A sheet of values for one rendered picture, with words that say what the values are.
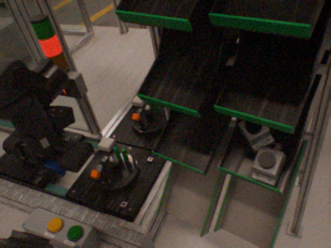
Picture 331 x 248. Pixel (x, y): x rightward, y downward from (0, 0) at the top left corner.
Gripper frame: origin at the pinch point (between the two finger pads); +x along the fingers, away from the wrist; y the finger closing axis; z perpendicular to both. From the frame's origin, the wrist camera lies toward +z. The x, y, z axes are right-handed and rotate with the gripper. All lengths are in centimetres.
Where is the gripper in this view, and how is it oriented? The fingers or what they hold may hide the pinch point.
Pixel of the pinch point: (57, 164)
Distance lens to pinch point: 68.0
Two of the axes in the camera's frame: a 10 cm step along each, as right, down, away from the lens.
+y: -9.0, -1.7, 3.9
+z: 4.0, -6.7, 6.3
